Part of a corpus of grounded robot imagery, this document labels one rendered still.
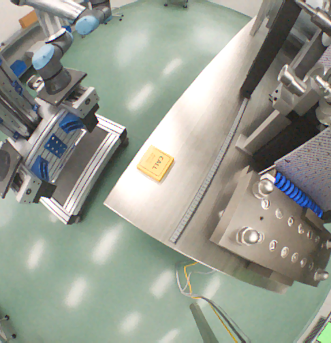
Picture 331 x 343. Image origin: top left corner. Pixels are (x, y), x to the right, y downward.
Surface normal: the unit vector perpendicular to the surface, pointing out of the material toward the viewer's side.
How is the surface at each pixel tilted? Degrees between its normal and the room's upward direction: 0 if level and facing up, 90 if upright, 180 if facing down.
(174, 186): 0
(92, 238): 0
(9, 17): 90
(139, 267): 0
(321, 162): 90
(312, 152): 90
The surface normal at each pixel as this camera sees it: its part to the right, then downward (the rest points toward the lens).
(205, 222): 0.04, -0.28
